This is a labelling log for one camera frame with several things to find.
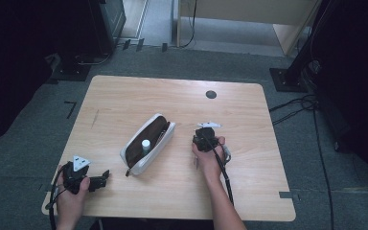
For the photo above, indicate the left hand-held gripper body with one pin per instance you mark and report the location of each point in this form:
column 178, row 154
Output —
column 75, row 175

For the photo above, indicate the white pencil case brown lining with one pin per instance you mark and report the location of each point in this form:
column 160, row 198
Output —
column 148, row 143

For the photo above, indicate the black metal stand with base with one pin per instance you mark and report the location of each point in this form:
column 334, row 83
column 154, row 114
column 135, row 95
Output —
column 295, row 76

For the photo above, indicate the person's right hand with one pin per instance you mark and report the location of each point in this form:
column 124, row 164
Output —
column 209, row 159

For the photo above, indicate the dark curtain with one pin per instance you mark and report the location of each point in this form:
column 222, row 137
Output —
column 9, row 64

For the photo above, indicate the black round table grommet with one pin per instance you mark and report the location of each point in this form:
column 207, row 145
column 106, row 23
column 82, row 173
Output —
column 211, row 94

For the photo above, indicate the person's left hand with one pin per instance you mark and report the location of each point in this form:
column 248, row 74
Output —
column 70, row 202

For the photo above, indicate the black stand base plate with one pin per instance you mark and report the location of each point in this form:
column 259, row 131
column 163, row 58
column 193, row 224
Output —
column 72, row 70

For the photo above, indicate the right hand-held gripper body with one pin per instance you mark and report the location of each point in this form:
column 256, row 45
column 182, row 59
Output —
column 206, row 139

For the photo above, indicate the black floor tape piece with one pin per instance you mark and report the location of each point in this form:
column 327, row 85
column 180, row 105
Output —
column 140, row 44
column 126, row 44
column 164, row 47

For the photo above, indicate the light wooden furniture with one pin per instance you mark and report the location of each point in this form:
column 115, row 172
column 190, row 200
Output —
column 252, row 12

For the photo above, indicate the small white-capped green tube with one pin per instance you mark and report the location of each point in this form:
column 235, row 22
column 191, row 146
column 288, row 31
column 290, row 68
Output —
column 145, row 146

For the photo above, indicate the black cabinet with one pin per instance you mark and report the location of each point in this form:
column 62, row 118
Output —
column 108, row 22

